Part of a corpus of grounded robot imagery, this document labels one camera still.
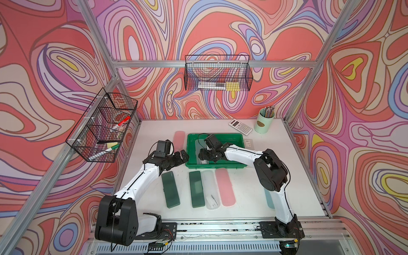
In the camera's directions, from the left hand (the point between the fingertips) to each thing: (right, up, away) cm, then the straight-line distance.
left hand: (184, 159), depth 86 cm
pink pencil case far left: (-6, +9, +22) cm, 24 cm away
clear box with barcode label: (+40, +7, +16) cm, 44 cm away
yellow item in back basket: (+28, +42, +5) cm, 50 cm away
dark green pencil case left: (-7, -18, -2) cm, 19 cm away
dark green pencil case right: (+7, -16, 0) cm, 17 cm away
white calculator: (+38, +19, +29) cm, 51 cm away
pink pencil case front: (+24, -18, -2) cm, 30 cm away
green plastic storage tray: (+33, +10, +22) cm, 41 cm away
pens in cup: (+54, +29, +17) cm, 64 cm away
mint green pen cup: (+51, +22, +18) cm, 59 cm away
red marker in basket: (-28, +20, -10) cm, 36 cm away
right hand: (+11, -2, +10) cm, 15 cm away
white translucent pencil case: (+15, -17, 0) cm, 23 cm away
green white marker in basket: (-32, +7, -15) cm, 36 cm away
